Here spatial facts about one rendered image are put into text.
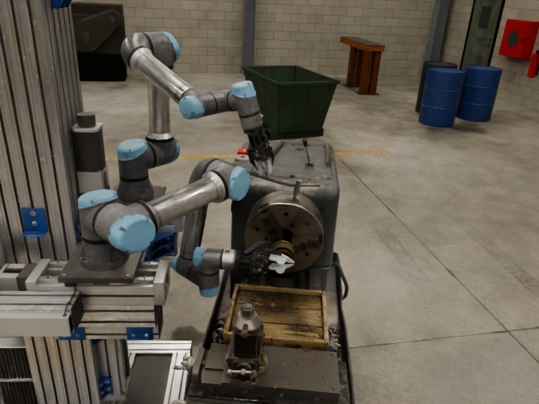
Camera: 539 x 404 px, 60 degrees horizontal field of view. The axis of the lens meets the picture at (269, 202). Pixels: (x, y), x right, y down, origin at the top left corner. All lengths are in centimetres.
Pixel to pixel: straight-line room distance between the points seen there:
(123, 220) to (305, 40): 1102
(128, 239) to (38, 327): 40
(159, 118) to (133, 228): 71
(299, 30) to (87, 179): 1065
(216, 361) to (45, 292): 58
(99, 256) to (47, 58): 60
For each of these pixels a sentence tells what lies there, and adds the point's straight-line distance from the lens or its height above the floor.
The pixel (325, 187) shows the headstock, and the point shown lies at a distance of 195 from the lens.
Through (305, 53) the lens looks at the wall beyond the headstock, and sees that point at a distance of 1222.
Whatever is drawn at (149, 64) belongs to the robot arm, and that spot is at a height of 172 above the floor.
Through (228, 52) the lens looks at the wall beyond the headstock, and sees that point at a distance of 1184.
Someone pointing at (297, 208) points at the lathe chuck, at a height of 122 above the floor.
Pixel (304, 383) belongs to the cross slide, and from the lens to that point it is 142.
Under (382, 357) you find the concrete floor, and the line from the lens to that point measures 302.
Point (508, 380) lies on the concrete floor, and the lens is 318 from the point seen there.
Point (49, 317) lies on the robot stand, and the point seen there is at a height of 107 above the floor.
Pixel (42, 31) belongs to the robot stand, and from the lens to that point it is 155.
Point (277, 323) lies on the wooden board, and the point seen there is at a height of 88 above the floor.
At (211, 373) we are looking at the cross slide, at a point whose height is 96.
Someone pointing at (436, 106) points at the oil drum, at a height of 34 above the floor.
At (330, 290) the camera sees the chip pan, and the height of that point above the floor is 54.
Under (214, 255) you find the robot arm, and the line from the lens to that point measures 168.
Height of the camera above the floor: 199
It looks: 25 degrees down
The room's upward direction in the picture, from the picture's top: 3 degrees clockwise
